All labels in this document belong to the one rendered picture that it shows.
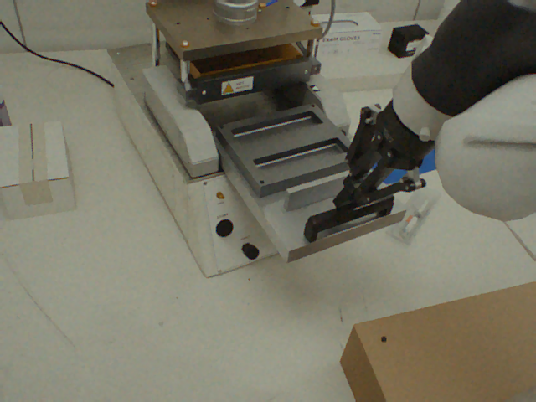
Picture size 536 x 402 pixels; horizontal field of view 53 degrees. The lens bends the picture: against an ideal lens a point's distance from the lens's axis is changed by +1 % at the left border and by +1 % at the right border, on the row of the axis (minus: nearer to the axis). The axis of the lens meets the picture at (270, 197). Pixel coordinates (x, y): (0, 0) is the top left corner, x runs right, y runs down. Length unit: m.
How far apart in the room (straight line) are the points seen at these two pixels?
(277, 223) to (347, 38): 0.88
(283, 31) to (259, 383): 0.59
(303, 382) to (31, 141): 0.70
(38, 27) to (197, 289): 0.93
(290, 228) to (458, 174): 0.38
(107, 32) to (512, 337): 1.27
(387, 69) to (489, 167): 1.15
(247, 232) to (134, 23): 0.84
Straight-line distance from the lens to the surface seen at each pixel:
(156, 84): 1.01
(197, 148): 0.89
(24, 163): 1.12
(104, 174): 1.20
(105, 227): 1.09
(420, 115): 0.57
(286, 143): 0.90
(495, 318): 0.92
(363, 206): 0.79
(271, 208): 0.81
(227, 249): 0.98
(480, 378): 0.86
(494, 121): 0.44
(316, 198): 0.83
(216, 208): 0.94
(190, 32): 0.95
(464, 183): 0.46
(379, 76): 1.54
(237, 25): 0.98
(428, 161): 1.35
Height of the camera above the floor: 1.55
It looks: 44 degrees down
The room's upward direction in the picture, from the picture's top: 8 degrees clockwise
